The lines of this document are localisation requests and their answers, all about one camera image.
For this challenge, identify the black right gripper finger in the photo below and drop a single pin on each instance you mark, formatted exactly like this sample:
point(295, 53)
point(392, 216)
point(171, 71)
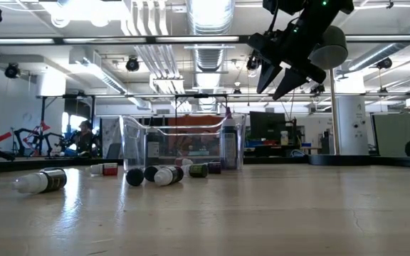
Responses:
point(292, 81)
point(267, 73)

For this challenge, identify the large purple food coloring bottle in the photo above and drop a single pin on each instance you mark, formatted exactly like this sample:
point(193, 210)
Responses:
point(229, 142)

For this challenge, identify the clear plastic bin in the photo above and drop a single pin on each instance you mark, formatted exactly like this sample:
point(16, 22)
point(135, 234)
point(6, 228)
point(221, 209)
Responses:
point(190, 142)

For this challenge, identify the small purple food coloring bottle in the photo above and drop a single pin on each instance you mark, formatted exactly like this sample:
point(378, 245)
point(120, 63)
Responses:
point(214, 168)

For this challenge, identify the small green food coloring bottle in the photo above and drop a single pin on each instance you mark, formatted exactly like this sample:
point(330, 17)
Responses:
point(198, 170)

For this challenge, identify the large black food coloring bottle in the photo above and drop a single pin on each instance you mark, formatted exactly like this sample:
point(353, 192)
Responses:
point(152, 149)

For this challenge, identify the small red food coloring bottle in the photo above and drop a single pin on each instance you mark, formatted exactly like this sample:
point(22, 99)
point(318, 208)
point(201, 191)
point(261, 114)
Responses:
point(107, 169)

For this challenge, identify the white bottle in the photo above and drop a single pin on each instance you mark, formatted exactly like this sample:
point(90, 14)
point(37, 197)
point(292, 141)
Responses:
point(45, 180)

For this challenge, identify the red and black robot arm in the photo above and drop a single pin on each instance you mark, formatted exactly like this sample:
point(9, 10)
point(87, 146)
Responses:
point(34, 138)

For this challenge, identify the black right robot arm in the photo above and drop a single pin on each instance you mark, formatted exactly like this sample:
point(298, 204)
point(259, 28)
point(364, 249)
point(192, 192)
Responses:
point(333, 10)

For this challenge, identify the black computer monitor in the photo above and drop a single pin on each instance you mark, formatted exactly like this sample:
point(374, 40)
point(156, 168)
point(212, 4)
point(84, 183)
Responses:
point(267, 124)

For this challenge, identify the pale yellow bottle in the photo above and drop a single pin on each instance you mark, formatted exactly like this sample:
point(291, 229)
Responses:
point(284, 138)

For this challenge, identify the blue crate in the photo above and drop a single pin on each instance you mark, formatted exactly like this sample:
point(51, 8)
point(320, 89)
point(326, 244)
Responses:
point(258, 144)

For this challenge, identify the white round column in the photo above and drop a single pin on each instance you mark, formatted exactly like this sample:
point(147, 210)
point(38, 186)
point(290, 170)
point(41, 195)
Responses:
point(354, 124)

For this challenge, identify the black ceiling-mounted camera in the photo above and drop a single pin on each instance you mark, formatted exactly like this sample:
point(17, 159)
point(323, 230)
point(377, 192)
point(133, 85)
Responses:
point(317, 89)
point(252, 64)
point(384, 63)
point(132, 64)
point(12, 70)

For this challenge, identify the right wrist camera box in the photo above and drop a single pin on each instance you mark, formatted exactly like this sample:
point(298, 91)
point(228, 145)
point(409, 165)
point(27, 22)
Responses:
point(263, 44)

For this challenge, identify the silver ceiling ventilation duct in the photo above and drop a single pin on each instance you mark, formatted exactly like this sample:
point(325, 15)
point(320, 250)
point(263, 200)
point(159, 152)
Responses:
point(210, 57)

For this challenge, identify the black background station frame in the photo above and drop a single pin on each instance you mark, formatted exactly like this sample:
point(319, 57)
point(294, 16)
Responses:
point(201, 96)
point(43, 121)

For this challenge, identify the green partition wall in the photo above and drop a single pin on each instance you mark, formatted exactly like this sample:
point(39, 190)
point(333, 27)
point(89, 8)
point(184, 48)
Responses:
point(393, 135)

